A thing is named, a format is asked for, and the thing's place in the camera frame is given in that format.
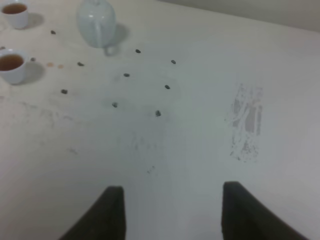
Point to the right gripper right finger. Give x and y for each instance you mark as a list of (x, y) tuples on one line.
[(245, 218)]

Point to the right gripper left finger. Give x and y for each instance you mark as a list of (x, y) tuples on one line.
[(105, 220)]

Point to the light blue porcelain teapot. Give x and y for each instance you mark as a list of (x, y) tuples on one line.
[(96, 23)]

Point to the near light blue teacup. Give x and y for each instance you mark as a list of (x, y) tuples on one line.
[(13, 66)]

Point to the light blue teacup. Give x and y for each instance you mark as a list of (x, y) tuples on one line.
[(16, 13), (13, 66)]

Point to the far light blue teacup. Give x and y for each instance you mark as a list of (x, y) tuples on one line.
[(16, 13)]

